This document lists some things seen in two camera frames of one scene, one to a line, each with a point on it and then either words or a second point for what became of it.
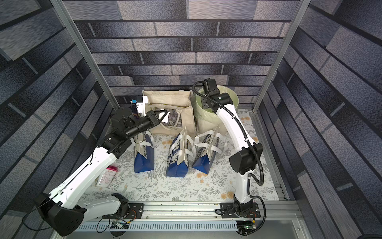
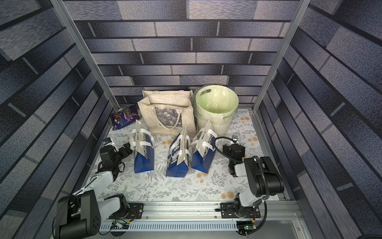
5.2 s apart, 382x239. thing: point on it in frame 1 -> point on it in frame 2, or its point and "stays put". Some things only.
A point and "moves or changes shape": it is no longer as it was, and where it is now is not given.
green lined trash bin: x=206 y=119 stays put
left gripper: x=152 y=118 -> x=124 y=151
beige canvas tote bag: x=180 y=104 stays put
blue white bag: x=182 y=147 stays put
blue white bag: x=144 y=152 stays put
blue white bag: x=207 y=144 moves or changes shape
